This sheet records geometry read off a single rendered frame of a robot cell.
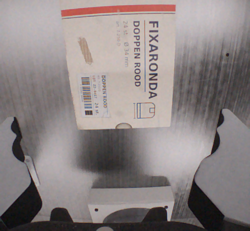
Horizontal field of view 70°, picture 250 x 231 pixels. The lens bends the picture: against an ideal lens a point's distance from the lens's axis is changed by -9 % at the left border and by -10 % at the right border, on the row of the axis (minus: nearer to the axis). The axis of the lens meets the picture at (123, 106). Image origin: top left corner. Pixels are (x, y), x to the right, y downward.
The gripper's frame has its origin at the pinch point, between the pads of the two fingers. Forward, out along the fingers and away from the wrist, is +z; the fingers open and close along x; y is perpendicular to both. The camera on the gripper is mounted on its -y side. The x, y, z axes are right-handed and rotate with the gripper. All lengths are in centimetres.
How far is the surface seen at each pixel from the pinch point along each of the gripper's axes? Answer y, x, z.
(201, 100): 8.5, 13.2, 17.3
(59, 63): 1.2, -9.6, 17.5
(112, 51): -1.6, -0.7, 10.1
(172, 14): -5.4, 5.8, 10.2
